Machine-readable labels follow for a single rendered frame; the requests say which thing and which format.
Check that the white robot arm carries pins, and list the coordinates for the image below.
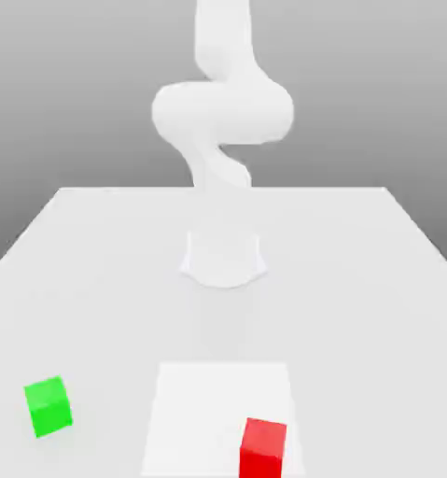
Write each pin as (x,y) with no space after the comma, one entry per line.
(223,112)

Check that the small green cube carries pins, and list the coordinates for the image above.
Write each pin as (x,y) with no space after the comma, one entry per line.
(48,407)

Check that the small red cube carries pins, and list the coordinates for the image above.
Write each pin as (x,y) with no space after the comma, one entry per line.
(262,448)

